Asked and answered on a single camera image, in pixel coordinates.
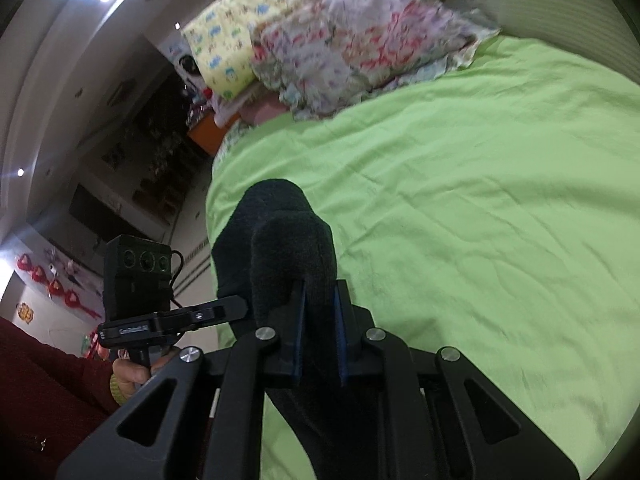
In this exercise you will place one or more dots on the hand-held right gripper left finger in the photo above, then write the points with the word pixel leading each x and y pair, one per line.
pixel 285 350

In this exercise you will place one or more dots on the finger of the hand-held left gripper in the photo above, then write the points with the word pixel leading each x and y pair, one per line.
pixel 222 309

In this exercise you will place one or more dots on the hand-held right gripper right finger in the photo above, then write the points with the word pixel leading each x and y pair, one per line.
pixel 350 350

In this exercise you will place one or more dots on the black pants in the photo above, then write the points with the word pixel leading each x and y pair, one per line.
pixel 285 240

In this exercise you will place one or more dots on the person's left forearm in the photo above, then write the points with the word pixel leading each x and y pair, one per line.
pixel 45 400

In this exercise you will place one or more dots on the person's left hand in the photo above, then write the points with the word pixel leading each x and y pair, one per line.
pixel 127 372

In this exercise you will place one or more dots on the black television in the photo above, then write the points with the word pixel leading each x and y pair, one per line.
pixel 110 210

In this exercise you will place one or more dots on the dark display cabinet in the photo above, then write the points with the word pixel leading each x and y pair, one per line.
pixel 150 135

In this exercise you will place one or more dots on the orange bedside cabinet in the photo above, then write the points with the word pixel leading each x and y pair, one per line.
pixel 205 135

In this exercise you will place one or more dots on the green bed sheet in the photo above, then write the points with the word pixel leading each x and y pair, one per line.
pixel 475 210

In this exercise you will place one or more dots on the pink folded cloth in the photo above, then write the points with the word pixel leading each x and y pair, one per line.
pixel 265 110

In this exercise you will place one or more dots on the yellow printed pillow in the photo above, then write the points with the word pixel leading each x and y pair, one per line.
pixel 225 45

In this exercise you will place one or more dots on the pink floral ruffled pillow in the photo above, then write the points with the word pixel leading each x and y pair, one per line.
pixel 350 45

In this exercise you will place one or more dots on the striped white headboard cover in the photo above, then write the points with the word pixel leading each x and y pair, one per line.
pixel 550 5

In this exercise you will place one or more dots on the red hanging wall ornaments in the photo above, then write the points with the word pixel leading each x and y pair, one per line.
pixel 55 287

